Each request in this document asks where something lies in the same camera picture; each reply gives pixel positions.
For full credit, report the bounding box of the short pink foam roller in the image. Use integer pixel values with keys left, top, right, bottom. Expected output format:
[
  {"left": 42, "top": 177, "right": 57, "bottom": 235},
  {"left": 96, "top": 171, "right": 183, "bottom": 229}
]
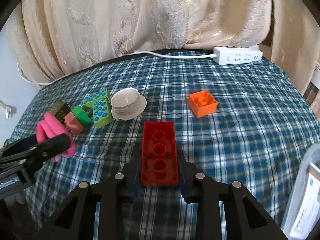
[{"left": 35, "top": 112, "right": 76, "bottom": 162}]

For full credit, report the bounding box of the green pink brick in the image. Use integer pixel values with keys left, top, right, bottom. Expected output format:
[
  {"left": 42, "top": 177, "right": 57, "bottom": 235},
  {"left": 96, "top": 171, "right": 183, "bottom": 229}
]
[{"left": 64, "top": 105, "right": 92, "bottom": 135}]

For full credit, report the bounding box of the white medicine box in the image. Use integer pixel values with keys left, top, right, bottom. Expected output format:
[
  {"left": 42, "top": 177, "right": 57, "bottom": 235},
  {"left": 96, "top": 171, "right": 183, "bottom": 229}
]
[{"left": 290, "top": 162, "right": 319, "bottom": 239}]

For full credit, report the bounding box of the green blue-dotted block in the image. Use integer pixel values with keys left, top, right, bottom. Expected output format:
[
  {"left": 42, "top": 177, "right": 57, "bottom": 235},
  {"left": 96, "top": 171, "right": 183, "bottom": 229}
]
[
  {"left": 93, "top": 98, "right": 113, "bottom": 128},
  {"left": 82, "top": 88, "right": 110, "bottom": 109}
]

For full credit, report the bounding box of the red toy brick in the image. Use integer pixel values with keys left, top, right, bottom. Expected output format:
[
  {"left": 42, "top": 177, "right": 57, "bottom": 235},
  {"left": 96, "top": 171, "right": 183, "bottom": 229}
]
[{"left": 140, "top": 121, "right": 179, "bottom": 186}]

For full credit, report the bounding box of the white plastic cap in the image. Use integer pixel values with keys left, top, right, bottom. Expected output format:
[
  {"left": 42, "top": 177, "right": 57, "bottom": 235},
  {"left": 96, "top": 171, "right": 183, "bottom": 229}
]
[{"left": 110, "top": 88, "right": 147, "bottom": 121}]

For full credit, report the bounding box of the orange toy brick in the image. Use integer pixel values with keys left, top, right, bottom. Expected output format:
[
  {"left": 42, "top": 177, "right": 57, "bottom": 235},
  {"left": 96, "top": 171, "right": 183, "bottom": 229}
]
[{"left": 188, "top": 90, "right": 218, "bottom": 118}]

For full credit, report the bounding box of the dark green printed box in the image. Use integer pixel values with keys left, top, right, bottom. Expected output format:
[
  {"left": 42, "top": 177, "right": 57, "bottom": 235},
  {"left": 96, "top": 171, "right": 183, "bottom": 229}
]
[{"left": 49, "top": 100, "right": 71, "bottom": 124}]

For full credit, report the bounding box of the clear plastic bowl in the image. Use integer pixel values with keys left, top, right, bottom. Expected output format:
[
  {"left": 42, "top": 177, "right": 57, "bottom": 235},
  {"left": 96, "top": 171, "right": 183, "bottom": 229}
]
[{"left": 280, "top": 144, "right": 319, "bottom": 239}]

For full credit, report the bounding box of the blue plaid tablecloth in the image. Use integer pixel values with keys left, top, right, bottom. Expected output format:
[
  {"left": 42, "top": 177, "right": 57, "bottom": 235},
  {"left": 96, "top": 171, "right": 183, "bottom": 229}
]
[{"left": 10, "top": 51, "right": 319, "bottom": 239}]

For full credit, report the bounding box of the cream patterned curtain left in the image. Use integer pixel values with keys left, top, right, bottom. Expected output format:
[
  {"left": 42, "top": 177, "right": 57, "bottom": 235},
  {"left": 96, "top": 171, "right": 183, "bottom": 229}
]
[{"left": 7, "top": 0, "right": 272, "bottom": 82}]

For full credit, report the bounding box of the white tower heater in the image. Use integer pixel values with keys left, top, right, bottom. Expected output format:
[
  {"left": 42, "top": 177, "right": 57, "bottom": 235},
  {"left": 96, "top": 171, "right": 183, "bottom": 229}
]
[{"left": 303, "top": 62, "right": 320, "bottom": 106}]

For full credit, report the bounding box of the white power strip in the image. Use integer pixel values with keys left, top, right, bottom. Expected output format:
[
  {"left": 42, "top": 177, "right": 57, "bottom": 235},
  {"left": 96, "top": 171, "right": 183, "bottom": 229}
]
[{"left": 213, "top": 47, "right": 263, "bottom": 65}]

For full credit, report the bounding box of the cream curtain right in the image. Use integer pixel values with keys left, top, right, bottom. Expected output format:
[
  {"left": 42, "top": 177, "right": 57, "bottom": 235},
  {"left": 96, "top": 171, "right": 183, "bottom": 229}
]
[{"left": 261, "top": 0, "right": 319, "bottom": 95}]

